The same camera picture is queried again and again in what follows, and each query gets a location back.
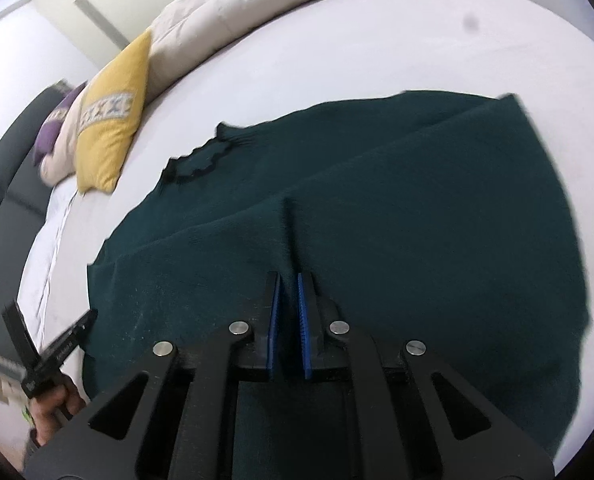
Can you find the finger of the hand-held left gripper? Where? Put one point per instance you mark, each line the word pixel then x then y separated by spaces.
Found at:
pixel 69 336
pixel 18 332

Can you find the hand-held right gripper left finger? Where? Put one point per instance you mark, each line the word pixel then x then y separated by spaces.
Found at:
pixel 275 320

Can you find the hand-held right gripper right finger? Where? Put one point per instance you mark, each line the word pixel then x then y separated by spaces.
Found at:
pixel 304 332

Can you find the dark green knit sweater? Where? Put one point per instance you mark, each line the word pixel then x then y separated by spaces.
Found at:
pixel 402 210

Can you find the person's left forearm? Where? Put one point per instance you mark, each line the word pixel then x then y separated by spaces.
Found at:
pixel 33 449

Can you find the person's left hand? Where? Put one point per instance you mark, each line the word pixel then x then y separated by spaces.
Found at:
pixel 49 415

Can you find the dark grey headboard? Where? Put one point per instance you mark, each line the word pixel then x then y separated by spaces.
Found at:
pixel 7 185

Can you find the yellow patterned pillow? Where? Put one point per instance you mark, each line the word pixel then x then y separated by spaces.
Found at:
pixel 106 157

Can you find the purple patterned pillow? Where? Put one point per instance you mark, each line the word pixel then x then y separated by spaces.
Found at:
pixel 44 140

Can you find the white bed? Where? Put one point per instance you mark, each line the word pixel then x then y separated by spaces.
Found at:
pixel 377 50

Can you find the beige duvet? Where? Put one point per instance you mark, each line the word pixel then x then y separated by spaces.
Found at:
pixel 227 10

